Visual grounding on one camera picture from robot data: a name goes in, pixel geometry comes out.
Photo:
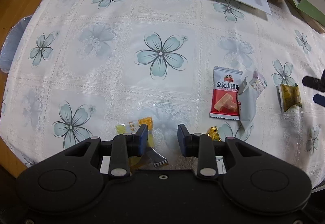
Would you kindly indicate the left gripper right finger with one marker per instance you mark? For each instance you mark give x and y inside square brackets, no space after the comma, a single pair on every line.
[185,141]

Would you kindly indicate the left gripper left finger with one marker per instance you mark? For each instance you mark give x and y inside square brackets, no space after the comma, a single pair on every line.
[139,141]

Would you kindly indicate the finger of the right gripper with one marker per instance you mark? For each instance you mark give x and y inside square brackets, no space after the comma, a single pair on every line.
[319,99]
[314,83]

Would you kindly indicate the yellow silver snack packet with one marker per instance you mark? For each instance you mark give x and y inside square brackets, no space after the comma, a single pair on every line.
[151,159]

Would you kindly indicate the brown patterned snack packet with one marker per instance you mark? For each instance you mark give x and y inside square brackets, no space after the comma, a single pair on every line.
[213,133]

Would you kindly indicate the olive gold snack packet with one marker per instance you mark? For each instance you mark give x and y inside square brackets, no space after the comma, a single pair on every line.
[289,97]

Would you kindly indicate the pastel white snack packet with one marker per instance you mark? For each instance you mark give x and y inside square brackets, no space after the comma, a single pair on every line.
[258,83]

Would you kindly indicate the red white hawthorn packet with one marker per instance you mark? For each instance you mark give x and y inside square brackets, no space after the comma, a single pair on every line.
[224,100]

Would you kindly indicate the grey white snack packet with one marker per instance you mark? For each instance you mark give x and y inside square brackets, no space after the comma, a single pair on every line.
[246,99]

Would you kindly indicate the white floral lace tablecloth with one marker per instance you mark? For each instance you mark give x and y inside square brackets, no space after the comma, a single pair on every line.
[83,67]

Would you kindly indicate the grey chair cushion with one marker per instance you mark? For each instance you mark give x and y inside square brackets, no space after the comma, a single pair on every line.
[11,43]

